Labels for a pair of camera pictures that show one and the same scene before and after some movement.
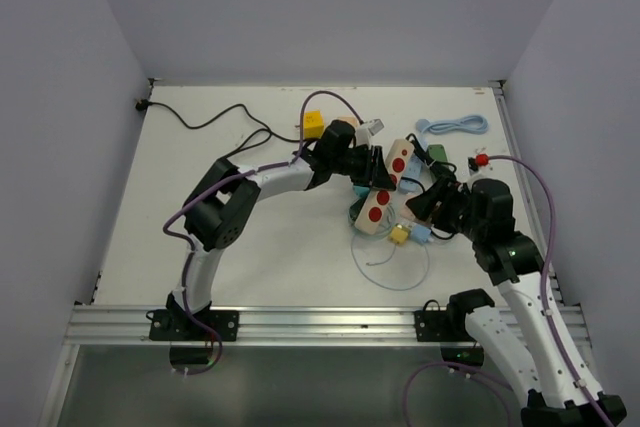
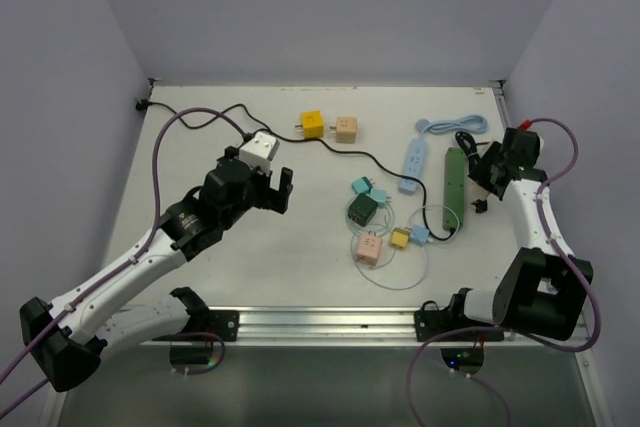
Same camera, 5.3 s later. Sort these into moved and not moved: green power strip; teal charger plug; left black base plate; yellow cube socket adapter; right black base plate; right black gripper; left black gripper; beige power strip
Moved: beige power strip; green power strip; right black gripper; left black gripper
Not moved: teal charger plug; right black base plate; left black base plate; yellow cube socket adapter
